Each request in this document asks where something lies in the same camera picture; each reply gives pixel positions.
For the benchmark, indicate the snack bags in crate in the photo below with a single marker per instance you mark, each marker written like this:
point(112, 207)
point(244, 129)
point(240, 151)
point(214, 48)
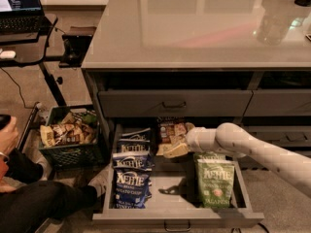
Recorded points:
point(72, 130)

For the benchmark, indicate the black side desk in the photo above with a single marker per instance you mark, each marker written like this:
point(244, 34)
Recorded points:
point(29, 54)

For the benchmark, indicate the rear blue Kettle chip bag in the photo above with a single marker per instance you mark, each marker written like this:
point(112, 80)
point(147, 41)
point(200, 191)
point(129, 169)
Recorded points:
point(144, 135)

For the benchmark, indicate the front green Kettle chip bag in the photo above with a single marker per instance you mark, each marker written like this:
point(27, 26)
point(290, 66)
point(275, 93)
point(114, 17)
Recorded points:
point(215, 180)

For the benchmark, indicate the brown chip bag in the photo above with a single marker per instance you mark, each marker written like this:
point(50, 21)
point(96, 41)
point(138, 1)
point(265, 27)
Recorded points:
point(171, 130)

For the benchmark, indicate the black handheld controller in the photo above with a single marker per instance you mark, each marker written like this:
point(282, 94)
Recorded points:
point(4, 120)

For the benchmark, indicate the open laptop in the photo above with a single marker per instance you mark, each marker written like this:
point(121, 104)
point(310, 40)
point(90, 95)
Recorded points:
point(20, 16)

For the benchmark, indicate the blue kettle chip bag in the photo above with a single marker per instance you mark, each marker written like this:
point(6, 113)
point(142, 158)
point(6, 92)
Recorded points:
point(133, 145)
point(132, 188)
point(139, 160)
point(144, 135)

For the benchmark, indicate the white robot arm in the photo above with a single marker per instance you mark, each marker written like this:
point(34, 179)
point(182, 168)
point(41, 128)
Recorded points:
point(232, 140)

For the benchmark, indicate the rear green Kettle chip bag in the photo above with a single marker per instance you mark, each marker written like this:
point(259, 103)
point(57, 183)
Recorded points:
point(208, 155)

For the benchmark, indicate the white computer mouse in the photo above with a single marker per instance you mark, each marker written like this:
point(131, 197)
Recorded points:
point(7, 54)

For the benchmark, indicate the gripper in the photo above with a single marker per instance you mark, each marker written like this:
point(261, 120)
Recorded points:
point(193, 140)

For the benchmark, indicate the grey top drawer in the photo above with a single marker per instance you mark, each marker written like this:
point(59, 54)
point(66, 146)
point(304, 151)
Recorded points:
point(174, 103)

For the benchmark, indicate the grey cabinet with glossy counter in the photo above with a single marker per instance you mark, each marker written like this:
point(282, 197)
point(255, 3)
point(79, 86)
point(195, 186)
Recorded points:
point(197, 44)

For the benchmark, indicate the person's hand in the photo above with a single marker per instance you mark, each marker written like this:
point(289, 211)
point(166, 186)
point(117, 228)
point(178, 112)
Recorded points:
point(8, 137)

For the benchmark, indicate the front blue Kettle chip bag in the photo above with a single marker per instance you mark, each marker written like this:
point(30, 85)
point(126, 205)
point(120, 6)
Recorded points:
point(132, 188)

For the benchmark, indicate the green kettle chip bag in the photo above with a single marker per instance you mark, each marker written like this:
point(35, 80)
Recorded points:
point(215, 180)
point(208, 155)

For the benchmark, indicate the person's legs in black trousers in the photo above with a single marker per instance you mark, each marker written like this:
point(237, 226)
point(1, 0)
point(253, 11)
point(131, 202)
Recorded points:
point(24, 209)

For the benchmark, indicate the right grey drawers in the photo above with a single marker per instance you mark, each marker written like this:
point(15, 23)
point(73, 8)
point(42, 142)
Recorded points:
point(281, 117)

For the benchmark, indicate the open grey middle drawer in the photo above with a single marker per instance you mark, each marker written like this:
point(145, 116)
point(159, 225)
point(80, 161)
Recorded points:
point(174, 205)

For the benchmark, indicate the black device on desk shelf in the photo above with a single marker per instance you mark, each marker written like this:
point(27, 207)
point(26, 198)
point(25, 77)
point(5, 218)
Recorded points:
point(76, 43)

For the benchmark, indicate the dark plastic crate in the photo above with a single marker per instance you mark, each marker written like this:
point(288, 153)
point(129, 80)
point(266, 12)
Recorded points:
point(73, 156)

